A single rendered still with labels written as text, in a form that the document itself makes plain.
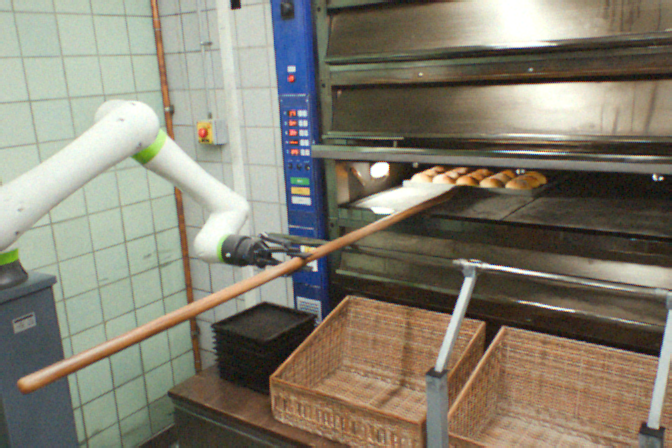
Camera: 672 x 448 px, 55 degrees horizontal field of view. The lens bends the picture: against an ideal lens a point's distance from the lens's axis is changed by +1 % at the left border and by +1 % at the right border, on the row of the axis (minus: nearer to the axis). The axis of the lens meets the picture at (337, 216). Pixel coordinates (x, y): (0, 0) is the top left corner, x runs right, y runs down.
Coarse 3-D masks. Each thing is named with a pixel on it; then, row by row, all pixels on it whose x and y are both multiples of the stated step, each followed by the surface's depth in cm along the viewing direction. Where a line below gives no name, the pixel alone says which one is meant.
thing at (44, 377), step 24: (456, 192) 244; (408, 216) 216; (336, 240) 185; (288, 264) 167; (240, 288) 152; (192, 312) 141; (120, 336) 127; (144, 336) 131; (72, 360) 119; (96, 360) 122; (24, 384) 112; (48, 384) 115
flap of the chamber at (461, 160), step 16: (384, 160) 203; (400, 160) 200; (416, 160) 196; (432, 160) 193; (448, 160) 190; (464, 160) 187; (480, 160) 184; (496, 160) 181; (512, 160) 179; (528, 160) 176; (544, 160) 173; (560, 160) 171
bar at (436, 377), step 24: (312, 240) 199; (432, 264) 175; (456, 264) 170; (480, 264) 167; (576, 288) 153; (600, 288) 149; (624, 288) 146; (648, 288) 144; (456, 312) 164; (456, 336) 162; (432, 384) 156; (432, 408) 158; (432, 432) 159; (648, 432) 128
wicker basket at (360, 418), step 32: (352, 320) 238; (384, 320) 230; (416, 320) 222; (320, 352) 227; (352, 352) 237; (384, 352) 229; (416, 352) 222; (480, 352) 207; (288, 384) 201; (320, 384) 228; (352, 384) 227; (384, 384) 226; (416, 384) 222; (448, 384) 188; (288, 416) 205; (320, 416) 207; (352, 416) 189; (384, 416) 181; (416, 416) 204
